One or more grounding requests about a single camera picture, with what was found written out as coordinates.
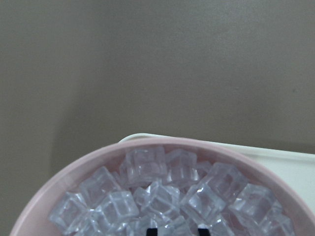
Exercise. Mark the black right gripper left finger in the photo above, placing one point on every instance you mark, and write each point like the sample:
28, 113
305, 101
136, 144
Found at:
151, 232

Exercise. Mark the cream plastic tray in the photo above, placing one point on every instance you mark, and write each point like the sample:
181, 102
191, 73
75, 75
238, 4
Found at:
292, 167

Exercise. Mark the pink bowl with ice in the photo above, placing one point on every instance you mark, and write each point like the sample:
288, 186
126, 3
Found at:
33, 221

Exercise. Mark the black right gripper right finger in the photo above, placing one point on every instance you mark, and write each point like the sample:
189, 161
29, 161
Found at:
203, 232

